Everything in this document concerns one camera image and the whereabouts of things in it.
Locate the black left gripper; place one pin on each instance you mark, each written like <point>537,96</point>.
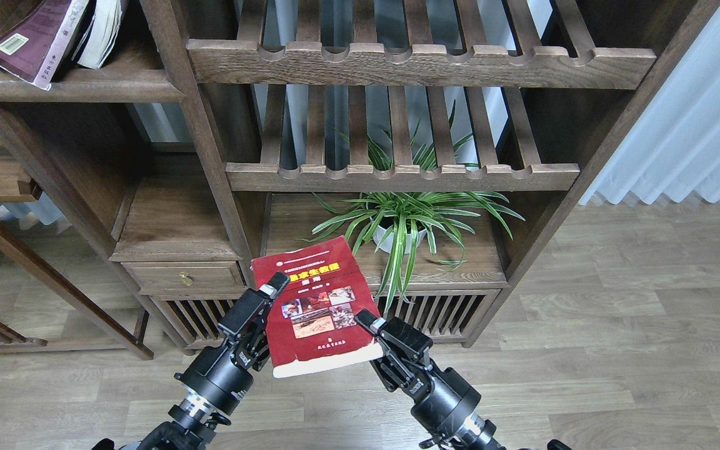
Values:
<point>219,377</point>

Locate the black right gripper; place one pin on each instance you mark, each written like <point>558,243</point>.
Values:
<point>444,403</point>

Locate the red cover book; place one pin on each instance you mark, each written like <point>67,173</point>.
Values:
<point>311,325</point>

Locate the white lavender book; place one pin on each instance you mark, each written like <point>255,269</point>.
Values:
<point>99,39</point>

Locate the maroon book with white characters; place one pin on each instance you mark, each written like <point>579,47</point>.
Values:
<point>35,47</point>

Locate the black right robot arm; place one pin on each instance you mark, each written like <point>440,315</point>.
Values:
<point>484,441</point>

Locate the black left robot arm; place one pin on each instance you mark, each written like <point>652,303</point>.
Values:
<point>184,431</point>

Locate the small wooden drawer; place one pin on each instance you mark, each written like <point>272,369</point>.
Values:
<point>158,276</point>

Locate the right cabinet slatted door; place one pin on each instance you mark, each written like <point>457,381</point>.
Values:
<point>448,316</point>

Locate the cabinet slatted door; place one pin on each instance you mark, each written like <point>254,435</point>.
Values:
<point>448,316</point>
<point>196,318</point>

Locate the white plant pot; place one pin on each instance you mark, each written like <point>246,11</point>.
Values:
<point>385,238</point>

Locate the left cabinet slatted door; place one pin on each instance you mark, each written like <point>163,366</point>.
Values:
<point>196,318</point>

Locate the green spider plant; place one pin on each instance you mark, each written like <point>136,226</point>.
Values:
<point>423,214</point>

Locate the dark wooden bookshelf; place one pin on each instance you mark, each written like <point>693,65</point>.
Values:
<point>204,137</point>

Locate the wooden side rack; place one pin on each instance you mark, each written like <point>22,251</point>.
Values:
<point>16,186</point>

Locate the white pleated curtain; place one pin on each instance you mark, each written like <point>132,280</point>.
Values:
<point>673,150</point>

